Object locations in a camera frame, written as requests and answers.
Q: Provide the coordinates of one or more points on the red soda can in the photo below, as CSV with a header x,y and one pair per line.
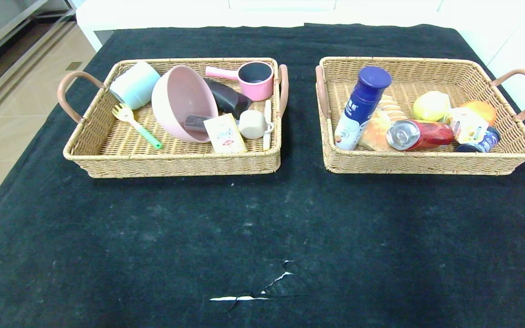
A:
x,y
431,135

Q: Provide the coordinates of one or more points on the small beige cup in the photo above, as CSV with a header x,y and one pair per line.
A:
x,y
251,124

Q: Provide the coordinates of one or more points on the pink toy saucepan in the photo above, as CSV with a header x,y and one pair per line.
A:
x,y
258,90

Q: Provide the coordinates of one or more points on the orange fruit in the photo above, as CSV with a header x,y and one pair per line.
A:
x,y
483,110

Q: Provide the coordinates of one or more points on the black oblong glasses case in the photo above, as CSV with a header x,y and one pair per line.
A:
x,y
231,96

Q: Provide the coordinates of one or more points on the yellow lemon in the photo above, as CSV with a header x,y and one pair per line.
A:
x,y
431,106

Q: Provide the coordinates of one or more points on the light blue plastic cup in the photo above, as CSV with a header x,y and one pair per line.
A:
x,y
135,85

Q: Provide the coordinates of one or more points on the blue capped yogurt bottle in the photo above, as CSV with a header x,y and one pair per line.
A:
x,y
360,108

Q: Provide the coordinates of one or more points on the white plastic stick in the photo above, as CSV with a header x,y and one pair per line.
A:
x,y
267,106

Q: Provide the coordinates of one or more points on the white fruit drink carton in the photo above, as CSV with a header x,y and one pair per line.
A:
x,y
470,126

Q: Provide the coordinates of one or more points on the yellow green toy fork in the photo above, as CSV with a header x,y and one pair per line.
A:
x,y
125,114

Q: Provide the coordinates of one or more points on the flat toasted bread slice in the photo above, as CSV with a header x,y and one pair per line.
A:
x,y
374,135

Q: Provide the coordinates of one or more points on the small dark blue can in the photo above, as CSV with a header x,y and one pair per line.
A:
x,y
483,144

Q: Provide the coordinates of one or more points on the striped bread roll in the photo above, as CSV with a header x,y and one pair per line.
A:
x,y
394,110

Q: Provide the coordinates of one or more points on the yellow playing card box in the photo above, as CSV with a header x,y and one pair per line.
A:
x,y
226,134

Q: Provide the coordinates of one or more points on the pink plastic bowl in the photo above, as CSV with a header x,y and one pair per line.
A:
x,y
181,96

